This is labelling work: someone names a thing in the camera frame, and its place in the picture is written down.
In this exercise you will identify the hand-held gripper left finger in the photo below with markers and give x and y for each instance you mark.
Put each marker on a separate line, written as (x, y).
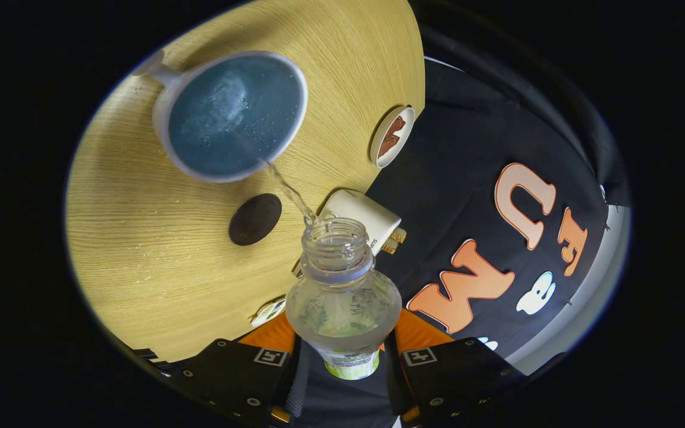
(229, 374)

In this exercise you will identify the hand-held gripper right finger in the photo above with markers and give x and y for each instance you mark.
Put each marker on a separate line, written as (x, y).
(455, 374)

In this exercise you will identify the clear plastic juice bottle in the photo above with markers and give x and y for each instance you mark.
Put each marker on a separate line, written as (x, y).
(342, 297)

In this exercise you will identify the dark brown round coaster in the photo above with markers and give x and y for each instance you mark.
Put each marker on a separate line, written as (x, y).
(255, 219)

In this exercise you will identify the white cup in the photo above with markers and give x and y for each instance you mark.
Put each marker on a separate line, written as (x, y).
(229, 113)

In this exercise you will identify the white divided dish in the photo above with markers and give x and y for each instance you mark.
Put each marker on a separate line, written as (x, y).
(268, 312)

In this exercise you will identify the toasted bread slice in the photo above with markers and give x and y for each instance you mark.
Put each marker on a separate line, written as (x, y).
(390, 246)
(399, 235)

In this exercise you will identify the wooden table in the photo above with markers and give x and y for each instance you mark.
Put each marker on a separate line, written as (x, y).
(140, 238)

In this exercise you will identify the white toaster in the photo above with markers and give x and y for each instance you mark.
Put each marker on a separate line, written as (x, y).
(360, 217)

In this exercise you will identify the white round plate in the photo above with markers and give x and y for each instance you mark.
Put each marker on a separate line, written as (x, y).
(381, 157)

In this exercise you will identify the brown meat piece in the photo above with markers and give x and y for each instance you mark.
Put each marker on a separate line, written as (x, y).
(389, 145)
(398, 126)

